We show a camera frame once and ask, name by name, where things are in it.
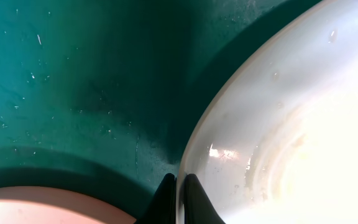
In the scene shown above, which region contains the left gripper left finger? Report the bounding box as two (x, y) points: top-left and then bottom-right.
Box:
(135, 173), (177, 224)

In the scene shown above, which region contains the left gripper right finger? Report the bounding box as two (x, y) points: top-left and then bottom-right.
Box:
(184, 174), (225, 224)

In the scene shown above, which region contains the light blue plate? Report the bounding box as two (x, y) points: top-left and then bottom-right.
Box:
(176, 0), (358, 223)

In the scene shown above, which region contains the teal plastic tray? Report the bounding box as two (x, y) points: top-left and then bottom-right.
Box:
(0, 0), (314, 218)

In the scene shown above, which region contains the pink white plate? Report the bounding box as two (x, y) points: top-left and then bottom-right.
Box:
(0, 186), (135, 224)

